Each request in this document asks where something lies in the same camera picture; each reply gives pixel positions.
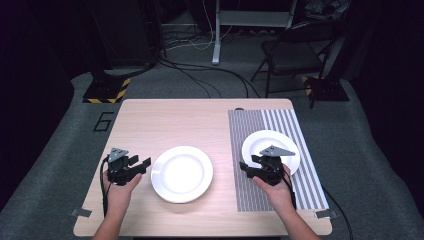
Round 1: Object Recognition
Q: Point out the black floor cable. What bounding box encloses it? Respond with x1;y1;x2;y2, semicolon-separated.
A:
159;57;262;100

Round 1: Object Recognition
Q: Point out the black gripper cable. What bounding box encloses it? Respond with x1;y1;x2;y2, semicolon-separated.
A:
282;164;298;211
98;155;112;218

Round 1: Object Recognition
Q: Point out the person's right hand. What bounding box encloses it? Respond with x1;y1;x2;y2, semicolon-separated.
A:
252;164;296;214

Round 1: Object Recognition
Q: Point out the black cable beside table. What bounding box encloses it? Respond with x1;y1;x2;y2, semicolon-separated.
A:
321;185;354;240

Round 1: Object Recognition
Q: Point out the grey striped woven placemat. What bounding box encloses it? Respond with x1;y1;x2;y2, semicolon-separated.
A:
227;108;330;213

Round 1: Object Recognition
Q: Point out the white floor cable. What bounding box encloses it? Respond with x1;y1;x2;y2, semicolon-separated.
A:
165;0;235;52

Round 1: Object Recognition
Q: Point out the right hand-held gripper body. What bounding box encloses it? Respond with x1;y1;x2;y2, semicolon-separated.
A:
254;144;297;187

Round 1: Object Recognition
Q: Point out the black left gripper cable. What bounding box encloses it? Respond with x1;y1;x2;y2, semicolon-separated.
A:
98;155;112;218

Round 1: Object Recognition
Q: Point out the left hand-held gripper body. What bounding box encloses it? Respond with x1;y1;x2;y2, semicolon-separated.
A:
107;147;138;187

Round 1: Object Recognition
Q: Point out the dark cabinet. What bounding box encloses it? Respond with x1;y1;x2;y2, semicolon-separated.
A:
87;0;165;69

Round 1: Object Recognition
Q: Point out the black yellow striped stand base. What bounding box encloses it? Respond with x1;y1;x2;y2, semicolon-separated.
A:
82;77;132;104
301;75;351;102

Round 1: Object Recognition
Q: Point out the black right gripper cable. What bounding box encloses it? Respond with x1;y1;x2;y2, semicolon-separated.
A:
282;164;298;211

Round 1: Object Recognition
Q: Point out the grey tape strip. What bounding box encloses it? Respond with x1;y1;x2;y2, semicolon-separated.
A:
314;209;339;220
70;208;93;219

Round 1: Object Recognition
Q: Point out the large white plate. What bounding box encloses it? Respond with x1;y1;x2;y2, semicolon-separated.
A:
150;145;214;205

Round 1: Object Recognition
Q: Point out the small white plate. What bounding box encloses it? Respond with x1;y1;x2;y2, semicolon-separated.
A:
241;129;301;176

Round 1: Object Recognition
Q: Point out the person's left hand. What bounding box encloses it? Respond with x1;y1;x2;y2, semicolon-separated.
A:
102;170;143;214

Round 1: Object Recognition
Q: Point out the black folding chair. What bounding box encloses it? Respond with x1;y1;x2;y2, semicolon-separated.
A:
249;20;345;99

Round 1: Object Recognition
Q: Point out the white metal stand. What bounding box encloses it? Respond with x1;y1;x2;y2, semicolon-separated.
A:
211;0;298;66

